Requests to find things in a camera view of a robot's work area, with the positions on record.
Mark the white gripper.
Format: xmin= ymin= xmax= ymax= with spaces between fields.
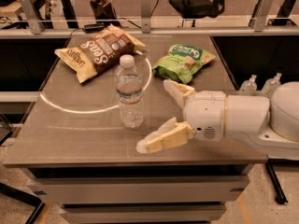
xmin=135 ymin=79 xmax=226 ymax=154

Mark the clear plastic water bottle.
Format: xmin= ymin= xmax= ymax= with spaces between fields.
xmin=115 ymin=55 xmax=144 ymax=129

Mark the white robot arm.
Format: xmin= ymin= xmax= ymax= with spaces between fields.
xmin=136 ymin=80 xmax=299 ymax=161

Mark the left sanitizer pump bottle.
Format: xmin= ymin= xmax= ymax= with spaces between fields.
xmin=239 ymin=75 xmax=257 ymax=96

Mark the sanitizer pump bottle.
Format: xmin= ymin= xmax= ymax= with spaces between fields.
xmin=262 ymin=73 xmax=282 ymax=98
xmin=239 ymin=75 xmax=257 ymax=96

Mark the right sanitizer pump bottle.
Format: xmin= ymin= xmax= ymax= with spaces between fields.
xmin=262 ymin=73 xmax=282 ymax=98

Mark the green snack bag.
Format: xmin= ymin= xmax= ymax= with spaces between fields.
xmin=152 ymin=44 xmax=216 ymax=84

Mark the grey table drawer cabinet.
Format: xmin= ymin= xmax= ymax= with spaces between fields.
xmin=28 ymin=175 xmax=249 ymax=224

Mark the brown yellow chip bag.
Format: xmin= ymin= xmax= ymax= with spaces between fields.
xmin=54 ymin=24 xmax=145 ymax=83

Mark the black power adapter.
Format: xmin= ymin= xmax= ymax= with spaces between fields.
xmin=83 ymin=22 xmax=105 ymax=33

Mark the dark brown background bag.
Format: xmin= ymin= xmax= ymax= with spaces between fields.
xmin=90 ymin=0 xmax=120 ymax=26

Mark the middle metal rail bracket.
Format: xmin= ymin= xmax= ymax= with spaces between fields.
xmin=141 ymin=0 xmax=150 ymax=34

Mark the metal rail bracket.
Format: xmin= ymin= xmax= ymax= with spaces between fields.
xmin=19 ymin=0 xmax=44 ymax=35
xmin=141 ymin=0 xmax=150 ymax=34
xmin=252 ymin=0 xmax=274 ymax=32

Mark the right metal rail bracket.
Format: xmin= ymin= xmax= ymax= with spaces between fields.
xmin=252 ymin=0 xmax=274 ymax=32

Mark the left metal rail bracket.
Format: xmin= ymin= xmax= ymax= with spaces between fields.
xmin=19 ymin=0 xmax=44 ymax=35

